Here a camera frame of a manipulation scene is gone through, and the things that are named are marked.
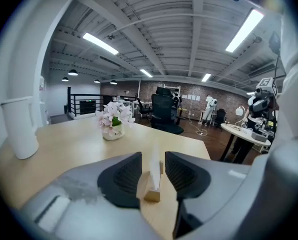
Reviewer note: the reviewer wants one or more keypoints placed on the wooden card holder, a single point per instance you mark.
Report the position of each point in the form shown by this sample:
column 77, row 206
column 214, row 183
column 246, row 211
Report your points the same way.
column 152, row 195

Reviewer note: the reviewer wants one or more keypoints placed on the black high-back office chair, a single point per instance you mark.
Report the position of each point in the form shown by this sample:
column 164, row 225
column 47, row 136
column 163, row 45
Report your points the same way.
column 163, row 109

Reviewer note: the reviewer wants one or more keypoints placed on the round white table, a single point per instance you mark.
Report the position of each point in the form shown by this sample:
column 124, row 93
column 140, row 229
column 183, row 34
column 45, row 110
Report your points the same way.
column 238, row 131

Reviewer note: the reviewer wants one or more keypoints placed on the small black office chair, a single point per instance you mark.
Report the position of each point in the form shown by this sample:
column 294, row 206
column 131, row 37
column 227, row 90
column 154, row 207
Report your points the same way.
column 143, row 109
column 220, row 116

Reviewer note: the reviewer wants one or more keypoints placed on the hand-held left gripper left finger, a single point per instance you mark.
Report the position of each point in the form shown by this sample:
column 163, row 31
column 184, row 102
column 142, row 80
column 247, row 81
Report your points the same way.
column 84, row 209

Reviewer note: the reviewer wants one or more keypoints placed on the person's white shirt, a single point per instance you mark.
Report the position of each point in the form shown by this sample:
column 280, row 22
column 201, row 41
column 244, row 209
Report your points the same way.
column 292, row 84

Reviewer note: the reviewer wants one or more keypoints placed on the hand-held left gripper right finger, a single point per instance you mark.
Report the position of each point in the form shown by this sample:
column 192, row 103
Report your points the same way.
column 203, row 184

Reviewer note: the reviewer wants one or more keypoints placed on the pink flowers in white pot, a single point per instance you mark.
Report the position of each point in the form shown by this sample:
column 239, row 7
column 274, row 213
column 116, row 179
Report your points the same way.
column 113, row 119

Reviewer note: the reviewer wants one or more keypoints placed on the white globe desk lamp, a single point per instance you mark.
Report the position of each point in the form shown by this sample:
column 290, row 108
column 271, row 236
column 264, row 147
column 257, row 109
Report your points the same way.
column 239, row 111

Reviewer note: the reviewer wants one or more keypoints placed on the tall white cup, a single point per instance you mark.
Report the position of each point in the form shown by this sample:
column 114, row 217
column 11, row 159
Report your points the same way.
column 21, row 131

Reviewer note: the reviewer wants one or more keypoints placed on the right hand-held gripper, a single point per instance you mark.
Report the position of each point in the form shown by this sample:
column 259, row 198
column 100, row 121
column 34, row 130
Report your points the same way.
column 259, row 104

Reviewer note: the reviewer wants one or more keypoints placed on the grey box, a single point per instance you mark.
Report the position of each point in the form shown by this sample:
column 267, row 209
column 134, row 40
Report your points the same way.
column 259, row 137

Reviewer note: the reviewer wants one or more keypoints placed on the black cabinet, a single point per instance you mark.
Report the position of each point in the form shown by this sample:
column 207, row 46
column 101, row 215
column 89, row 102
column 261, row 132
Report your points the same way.
column 87, row 107

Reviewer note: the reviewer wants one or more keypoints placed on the black pendant lamp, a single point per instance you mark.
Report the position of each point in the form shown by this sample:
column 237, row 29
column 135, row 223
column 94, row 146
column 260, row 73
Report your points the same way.
column 96, row 81
column 73, row 72
column 65, row 79
column 113, row 82

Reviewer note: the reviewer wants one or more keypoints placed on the long ceiling strip light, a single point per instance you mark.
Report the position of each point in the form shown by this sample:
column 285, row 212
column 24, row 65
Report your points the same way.
column 244, row 30
column 100, row 43
column 146, row 73
column 206, row 77

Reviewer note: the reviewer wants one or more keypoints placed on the white card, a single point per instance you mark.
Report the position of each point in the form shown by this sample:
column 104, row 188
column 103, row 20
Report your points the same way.
column 155, row 166

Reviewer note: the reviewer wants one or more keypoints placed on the black metal railing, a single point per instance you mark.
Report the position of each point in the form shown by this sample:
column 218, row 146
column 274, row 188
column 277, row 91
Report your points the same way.
column 75, row 101

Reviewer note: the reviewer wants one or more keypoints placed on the white metal rack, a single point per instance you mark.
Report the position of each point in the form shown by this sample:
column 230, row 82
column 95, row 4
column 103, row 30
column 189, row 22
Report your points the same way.
column 172, row 87

